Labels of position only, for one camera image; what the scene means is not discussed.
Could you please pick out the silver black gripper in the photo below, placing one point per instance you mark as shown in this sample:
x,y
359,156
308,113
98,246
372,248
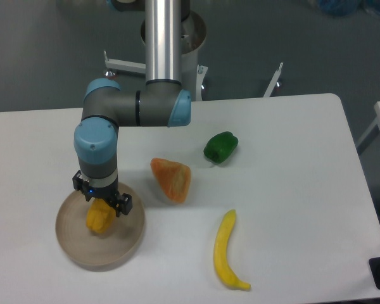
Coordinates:
x,y
106,189

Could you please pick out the yellow bell pepper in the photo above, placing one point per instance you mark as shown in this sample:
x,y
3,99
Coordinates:
x,y
99,216

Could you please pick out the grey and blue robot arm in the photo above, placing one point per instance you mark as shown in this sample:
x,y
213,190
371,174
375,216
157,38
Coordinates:
x,y
163,103

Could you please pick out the beige round plate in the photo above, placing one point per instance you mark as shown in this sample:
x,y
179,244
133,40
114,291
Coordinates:
x,y
99,251

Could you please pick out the orange bell pepper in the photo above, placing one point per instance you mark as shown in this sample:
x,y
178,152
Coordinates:
x,y
174,178

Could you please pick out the green bell pepper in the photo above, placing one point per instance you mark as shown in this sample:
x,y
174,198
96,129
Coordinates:
x,y
220,147

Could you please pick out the yellow banana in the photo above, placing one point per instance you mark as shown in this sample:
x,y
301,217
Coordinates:
x,y
221,265

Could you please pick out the blue bag in background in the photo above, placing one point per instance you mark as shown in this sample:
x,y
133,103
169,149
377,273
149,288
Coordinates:
x,y
346,8

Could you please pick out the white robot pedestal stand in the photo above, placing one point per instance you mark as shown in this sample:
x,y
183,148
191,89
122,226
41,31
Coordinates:
x,y
193,74

